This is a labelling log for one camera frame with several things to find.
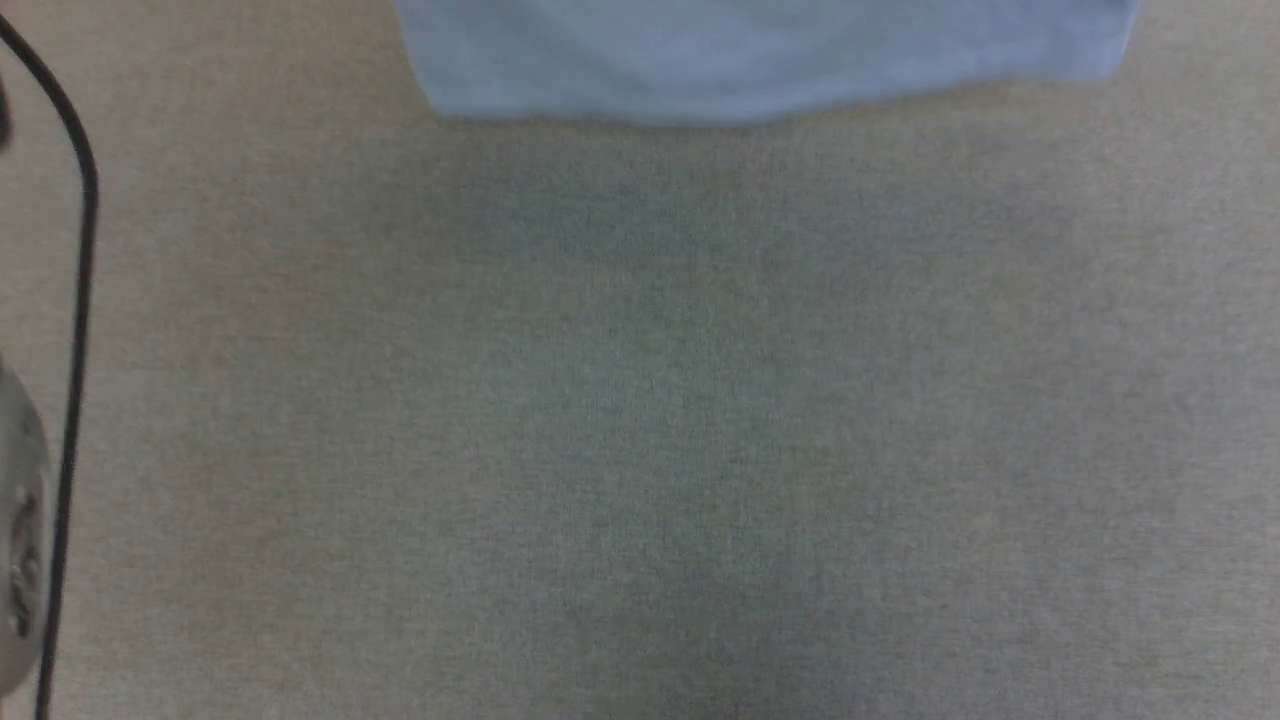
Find light blue white garment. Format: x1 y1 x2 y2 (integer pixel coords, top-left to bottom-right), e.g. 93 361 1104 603
390 0 1143 128

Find black left camera cable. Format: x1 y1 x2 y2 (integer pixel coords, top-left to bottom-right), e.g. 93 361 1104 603
0 15 101 720

